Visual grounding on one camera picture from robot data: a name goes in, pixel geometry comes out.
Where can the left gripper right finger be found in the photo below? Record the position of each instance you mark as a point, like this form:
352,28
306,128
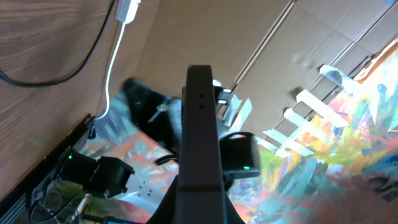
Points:
230,214

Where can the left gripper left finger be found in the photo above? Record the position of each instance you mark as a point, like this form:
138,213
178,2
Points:
165,212

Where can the blue screen Galaxy smartphone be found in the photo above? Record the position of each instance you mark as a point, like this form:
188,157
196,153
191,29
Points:
200,192

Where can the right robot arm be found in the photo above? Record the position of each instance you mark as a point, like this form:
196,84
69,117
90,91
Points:
143,129

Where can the white power strip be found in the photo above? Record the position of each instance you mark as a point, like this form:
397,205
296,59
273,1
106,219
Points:
126,10

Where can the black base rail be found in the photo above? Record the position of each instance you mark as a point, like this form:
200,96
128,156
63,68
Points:
35,185

